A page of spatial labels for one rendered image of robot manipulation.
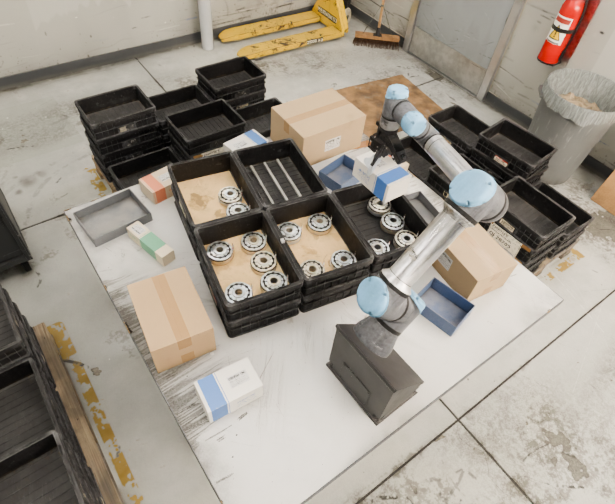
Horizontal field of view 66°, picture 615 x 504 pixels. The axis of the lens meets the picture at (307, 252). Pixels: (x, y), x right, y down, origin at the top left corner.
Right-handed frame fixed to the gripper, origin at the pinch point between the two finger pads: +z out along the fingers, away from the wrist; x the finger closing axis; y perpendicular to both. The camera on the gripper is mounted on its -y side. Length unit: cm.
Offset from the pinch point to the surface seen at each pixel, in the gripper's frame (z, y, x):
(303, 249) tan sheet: 27.8, 1.8, 34.6
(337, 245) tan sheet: 27.8, -4.0, 21.2
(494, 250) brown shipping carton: 25, -43, -32
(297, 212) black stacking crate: 23.7, 17.4, 27.0
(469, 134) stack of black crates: 72, 56, -152
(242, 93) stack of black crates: 59, 158, -28
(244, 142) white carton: 31, 79, 17
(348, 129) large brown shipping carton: 25, 55, -32
